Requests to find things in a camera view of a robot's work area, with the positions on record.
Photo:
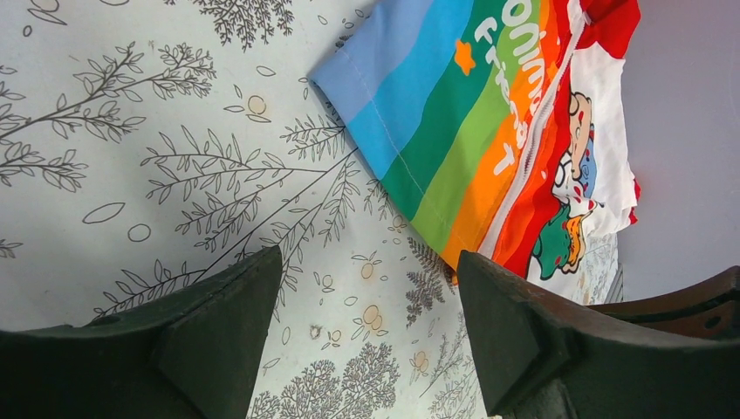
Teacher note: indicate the floral table cloth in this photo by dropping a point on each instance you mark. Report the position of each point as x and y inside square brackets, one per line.
[140, 154]

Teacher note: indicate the rainbow kids jacket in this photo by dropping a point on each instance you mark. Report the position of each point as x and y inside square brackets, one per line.
[495, 127]

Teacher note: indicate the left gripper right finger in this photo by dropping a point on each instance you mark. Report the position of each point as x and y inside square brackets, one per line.
[539, 355]

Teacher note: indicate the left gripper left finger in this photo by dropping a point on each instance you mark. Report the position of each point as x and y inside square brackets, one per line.
[192, 354]

